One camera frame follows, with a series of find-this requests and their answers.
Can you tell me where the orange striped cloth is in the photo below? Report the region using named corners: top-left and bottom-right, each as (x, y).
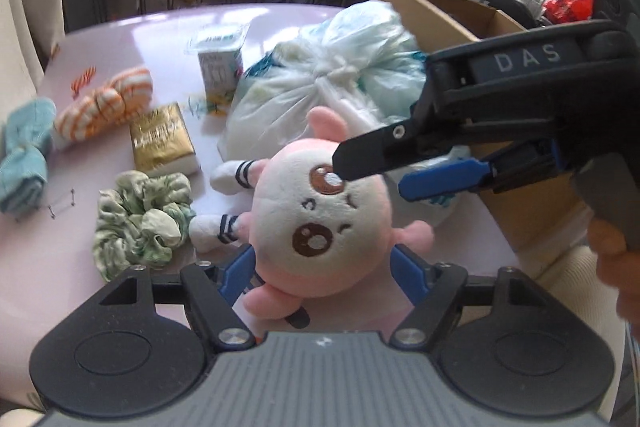
top-left (52, 66), bottom-right (153, 150)

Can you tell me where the teal towel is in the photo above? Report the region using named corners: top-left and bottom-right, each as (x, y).
top-left (0, 98), bottom-right (57, 220)

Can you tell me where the orange striped small wrapper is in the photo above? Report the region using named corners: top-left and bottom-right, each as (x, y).
top-left (71, 66), bottom-right (97, 95)

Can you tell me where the green scrunchie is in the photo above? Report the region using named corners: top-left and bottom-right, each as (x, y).
top-left (91, 170), bottom-right (197, 283)

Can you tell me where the clear plastic yogurt cup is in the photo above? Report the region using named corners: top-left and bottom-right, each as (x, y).
top-left (184, 23), bottom-right (252, 108)

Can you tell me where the red plastic bag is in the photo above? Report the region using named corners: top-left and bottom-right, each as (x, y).
top-left (542, 0), bottom-right (596, 22)

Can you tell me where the thin metal wire clip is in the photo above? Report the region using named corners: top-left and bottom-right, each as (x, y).
top-left (47, 189), bottom-right (77, 220)

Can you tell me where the gold tissue pack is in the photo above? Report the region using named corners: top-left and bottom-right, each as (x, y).
top-left (129, 103), bottom-right (202, 172)

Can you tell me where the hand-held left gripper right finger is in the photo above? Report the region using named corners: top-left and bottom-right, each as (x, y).
top-left (390, 243), bottom-right (546, 352)

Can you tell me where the person's right hand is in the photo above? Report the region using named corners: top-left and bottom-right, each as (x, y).
top-left (586, 217), bottom-right (640, 323)

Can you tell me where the white plastic bag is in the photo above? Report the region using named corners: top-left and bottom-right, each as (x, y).
top-left (220, 2), bottom-right (471, 228)

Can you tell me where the pink plush toy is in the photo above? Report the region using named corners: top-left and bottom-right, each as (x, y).
top-left (189, 106), bottom-right (436, 333)

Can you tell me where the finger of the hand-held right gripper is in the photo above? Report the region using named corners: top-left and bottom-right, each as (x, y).
top-left (332, 117), bottom-right (556, 181)
top-left (398, 158), bottom-right (496, 202)

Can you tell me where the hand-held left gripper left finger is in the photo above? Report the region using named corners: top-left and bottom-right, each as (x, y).
top-left (100, 243), bottom-right (257, 352)

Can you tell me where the black cloth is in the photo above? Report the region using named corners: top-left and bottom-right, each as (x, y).
top-left (487, 0), bottom-right (541, 30)

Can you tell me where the brown cardboard box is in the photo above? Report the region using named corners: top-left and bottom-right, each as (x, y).
top-left (372, 0), bottom-right (591, 253)

